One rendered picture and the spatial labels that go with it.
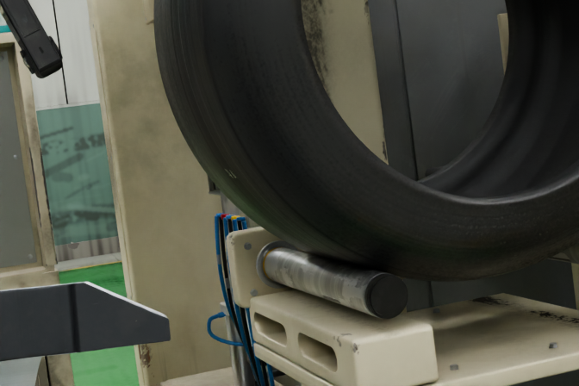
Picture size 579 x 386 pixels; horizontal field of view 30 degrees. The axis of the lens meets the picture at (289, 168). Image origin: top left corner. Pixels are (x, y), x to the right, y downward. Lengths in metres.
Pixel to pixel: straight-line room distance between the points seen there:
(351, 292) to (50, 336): 0.87
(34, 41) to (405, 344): 0.46
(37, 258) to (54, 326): 1.53
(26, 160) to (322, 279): 0.72
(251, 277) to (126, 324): 1.14
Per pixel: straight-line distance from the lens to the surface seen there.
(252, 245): 1.38
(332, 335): 1.11
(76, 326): 0.25
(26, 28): 1.06
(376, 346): 1.07
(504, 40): 1.69
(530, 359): 1.17
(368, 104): 1.46
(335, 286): 1.14
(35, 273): 1.72
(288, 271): 1.29
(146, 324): 0.25
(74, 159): 10.16
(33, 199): 1.76
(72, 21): 10.30
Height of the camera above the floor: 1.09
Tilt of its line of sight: 3 degrees down
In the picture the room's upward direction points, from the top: 7 degrees counter-clockwise
